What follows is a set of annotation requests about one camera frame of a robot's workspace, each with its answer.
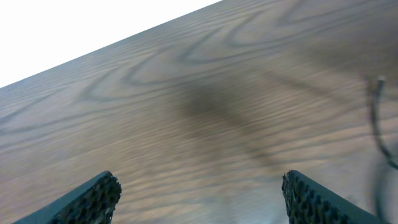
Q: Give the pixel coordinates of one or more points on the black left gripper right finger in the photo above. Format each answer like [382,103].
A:
[308,202]

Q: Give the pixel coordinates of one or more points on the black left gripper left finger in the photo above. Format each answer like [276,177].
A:
[93,202]

